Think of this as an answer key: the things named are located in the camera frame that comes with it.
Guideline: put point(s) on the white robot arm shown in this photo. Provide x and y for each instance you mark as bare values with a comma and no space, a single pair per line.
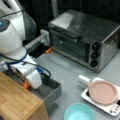
16,26

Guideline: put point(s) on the orange-tipped tool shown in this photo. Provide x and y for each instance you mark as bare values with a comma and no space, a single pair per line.
49,50

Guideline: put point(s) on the pink pan with lid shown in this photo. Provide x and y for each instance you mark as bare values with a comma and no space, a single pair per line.
100,91

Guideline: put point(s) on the silver toaster oven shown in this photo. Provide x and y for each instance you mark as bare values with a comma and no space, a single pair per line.
85,39

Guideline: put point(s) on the grey metal drawer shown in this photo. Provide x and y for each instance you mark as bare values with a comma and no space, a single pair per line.
49,91

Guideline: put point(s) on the orange carrot piece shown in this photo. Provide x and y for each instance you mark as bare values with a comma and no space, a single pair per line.
26,86

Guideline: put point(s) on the wooden cabinet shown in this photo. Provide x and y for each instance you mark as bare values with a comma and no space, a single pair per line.
17,103

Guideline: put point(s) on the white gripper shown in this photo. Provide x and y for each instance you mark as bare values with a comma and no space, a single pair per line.
28,72

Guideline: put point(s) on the white induction cooker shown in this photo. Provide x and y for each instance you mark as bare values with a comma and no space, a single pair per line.
113,109

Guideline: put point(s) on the teal bowl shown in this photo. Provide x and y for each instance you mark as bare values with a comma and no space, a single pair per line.
79,111

